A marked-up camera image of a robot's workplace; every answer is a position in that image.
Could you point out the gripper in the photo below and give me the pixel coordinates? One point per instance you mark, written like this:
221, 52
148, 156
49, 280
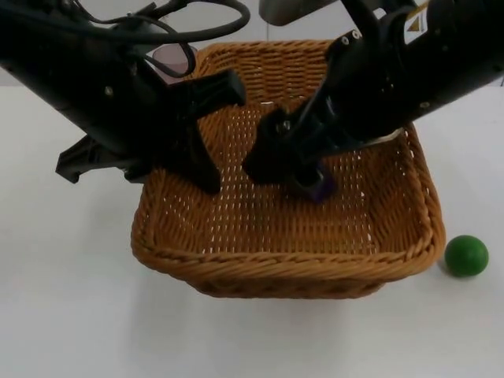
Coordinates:
220, 92
271, 153

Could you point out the purple triangular block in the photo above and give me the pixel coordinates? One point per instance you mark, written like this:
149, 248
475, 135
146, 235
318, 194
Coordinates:
326, 189

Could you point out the brown wicker basket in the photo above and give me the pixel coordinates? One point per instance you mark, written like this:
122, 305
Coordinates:
275, 236

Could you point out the clear cup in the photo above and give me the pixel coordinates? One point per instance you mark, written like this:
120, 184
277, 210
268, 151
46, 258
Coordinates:
169, 59

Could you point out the green ball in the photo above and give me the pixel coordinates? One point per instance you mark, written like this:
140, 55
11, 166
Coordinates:
466, 256

